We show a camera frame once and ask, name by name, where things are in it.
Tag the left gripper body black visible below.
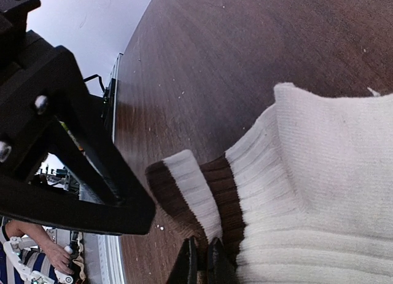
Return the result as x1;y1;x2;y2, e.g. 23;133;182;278
1;0;54;85

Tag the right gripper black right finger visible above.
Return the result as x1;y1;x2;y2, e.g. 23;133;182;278
207;238;238;284

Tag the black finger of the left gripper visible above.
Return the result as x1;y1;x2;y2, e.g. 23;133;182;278
1;46;155;235

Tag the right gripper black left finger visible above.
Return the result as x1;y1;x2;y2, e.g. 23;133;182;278
166;237;198;284

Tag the cream sock brown trim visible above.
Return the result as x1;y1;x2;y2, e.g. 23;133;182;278
146;82;392;283

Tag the person in striped shirt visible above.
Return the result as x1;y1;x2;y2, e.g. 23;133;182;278
1;219;80;283

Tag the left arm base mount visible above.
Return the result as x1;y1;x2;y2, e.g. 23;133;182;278
84;53;123;143

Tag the aluminium front rail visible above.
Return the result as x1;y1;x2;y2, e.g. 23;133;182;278
82;233;126;284

